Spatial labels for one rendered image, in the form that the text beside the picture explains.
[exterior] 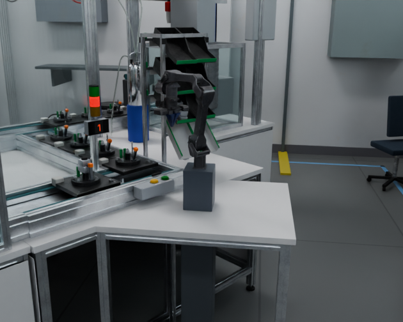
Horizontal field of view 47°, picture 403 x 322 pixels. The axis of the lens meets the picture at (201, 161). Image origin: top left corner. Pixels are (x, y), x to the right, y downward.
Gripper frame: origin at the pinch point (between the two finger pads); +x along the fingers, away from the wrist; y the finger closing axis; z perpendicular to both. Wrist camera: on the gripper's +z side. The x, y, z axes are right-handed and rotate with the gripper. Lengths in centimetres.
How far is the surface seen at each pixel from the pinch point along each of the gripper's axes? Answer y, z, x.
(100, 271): 49, -6, 64
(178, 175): -6.4, 1.8, 31.3
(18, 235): 81, 4, 38
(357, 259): -158, -34, 125
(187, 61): -20.9, 11.2, -27.1
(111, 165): 14.3, 33.5, 28.6
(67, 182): 46, 25, 29
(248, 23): -152, 78, -46
